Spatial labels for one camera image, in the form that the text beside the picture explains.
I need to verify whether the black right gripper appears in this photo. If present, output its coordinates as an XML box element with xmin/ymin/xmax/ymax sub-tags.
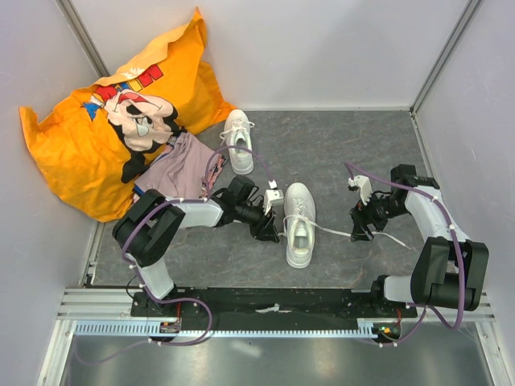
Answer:
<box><xmin>348</xmin><ymin>188</ymin><xmax>409</xmax><ymax>242</ymax></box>

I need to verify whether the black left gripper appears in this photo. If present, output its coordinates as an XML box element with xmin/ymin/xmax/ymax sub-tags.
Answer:
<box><xmin>236</xmin><ymin>200</ymin><xmax>279</xmax><ymax>244</ymax></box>

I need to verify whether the white sneaker with laces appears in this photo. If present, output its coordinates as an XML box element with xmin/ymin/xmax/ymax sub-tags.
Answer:
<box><xmin>277</xmin><ymin>182</ymin><xmax>414</xmax><ymax>269</ymax></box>

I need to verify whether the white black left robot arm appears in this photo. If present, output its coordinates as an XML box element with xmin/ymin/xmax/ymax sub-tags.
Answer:
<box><xmin>113</xmin><ymin>176</ymin><xmax>283</xmax><ymax>318</ymax></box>

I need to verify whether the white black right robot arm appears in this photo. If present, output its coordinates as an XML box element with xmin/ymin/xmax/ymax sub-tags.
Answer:
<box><xmin>348</xmin><ymin>164</ymin><xmax>489</xmax><ymax>317</ymax></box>

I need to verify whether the white tape scrap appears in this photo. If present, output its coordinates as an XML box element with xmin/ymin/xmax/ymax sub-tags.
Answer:
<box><xmin>255</xmin><ymin>303</ymin><xmax>291</xmax><ymax>314</ymax></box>

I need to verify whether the pink patterned cloth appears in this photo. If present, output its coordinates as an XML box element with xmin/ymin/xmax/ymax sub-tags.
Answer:
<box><xmin>134</xmin><ymin>133</ymin><xmax>227</xmax><ymax>201</ymax></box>

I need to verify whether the white tied sneaker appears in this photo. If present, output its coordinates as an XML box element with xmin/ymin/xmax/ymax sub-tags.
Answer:
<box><xmin>220</xmin><ymin>109</ymin><xmax>254</xmax><ymax>175</ymax></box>

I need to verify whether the orange cartoon print bag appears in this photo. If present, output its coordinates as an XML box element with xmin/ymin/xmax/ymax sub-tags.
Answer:
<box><xmin>19</xmin><ymin>12</ymin><xmax>233</xmax><ymax>222</ymax></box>

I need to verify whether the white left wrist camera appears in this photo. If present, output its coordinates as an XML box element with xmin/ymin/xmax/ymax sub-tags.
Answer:
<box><xmin>263</xmin><ymin>180</ymin><xmax>284</xmax><ymax>215</ymax></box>

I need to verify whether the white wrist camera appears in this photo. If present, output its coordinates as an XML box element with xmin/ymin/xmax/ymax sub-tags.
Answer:
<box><xmin>263</xmin><ymin>180</ymin><xmax>284</xmax><ymax>215</ymax></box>
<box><xmin>348</xmin><ymin>175</ymin><xmax>373</xmax><ymax>206</ymax></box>

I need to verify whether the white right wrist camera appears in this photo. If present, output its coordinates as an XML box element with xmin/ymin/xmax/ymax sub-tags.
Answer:
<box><xmin>348</xmin><ymin>175</ymin><xmax>373</xmax><ymax>206</ymax></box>

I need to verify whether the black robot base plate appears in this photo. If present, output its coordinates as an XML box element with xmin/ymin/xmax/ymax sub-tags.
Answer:
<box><xmin>130</xmin><ymin>287</ymin><xmax>418</xmax><ymax>330</ymax></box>

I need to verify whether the slotted aluminium cable duct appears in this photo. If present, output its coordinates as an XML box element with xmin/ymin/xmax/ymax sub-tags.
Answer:
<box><xmin>74</xmin><ymin>320</ymin><xmax>379</xmax><ymax>339</ymax></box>

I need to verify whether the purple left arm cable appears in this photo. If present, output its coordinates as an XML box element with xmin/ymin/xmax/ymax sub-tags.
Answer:
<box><xmin>72</xmin><ymin>145</ymin><xmax>278</xmax><ymax>365</ymax></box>

